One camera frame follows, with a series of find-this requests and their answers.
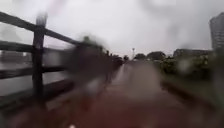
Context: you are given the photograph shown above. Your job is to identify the distant pole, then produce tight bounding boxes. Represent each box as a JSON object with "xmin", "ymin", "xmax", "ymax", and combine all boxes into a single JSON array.
[{"xmin": 131, "ymin": 47, "xmax": 136, "ymax": 61}]

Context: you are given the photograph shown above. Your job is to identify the distant dark trees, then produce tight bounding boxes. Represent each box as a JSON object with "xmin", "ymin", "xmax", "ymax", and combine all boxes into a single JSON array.
[{"xmin": 122, "ymin": 50, "xmax": 167, "ymax": 62}]

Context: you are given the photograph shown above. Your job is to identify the wet reddish paved path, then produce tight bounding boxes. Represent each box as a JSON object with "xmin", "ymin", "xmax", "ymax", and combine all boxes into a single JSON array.
[{"xmin": 6, "ymin": 60, "xmax": 224, "ymax": 128}]

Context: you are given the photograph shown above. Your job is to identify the row of green bushes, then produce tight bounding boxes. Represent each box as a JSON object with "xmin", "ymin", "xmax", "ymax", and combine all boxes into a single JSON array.
[{"xmin": 153, "ymin": 54, "xmax": 224, "ymax": 81}]

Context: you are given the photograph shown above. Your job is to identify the low long building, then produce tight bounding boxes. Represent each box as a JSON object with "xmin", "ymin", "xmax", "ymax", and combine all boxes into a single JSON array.
[{"xmin": 172, "ymin": 48, "xmax": 213, "ymax": 59}]

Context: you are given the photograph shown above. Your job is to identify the grass strip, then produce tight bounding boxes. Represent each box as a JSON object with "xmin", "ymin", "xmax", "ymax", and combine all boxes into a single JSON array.
[{"xmin": 159, "ymin": 73, "xmax": 224, "ymax": 107}]

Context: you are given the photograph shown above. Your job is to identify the grey water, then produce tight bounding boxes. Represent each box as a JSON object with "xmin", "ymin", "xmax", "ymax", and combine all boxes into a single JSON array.
[{"xmin": 0, "ymin": 49, "xmax": 73, "ymax": 98}]

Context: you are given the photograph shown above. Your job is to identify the tall grey building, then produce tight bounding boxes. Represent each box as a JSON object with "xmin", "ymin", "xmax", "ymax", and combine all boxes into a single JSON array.
[{"xmin": 209, "ymin": 12, "xmax": 224, "ymax": 52}]

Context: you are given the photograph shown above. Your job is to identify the dark wooden rail fence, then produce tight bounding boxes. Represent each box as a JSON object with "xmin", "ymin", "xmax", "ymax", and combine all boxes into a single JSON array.
[{"xmin": 0, "ymin": 11, "xmax": 124, "ymax": 111}]

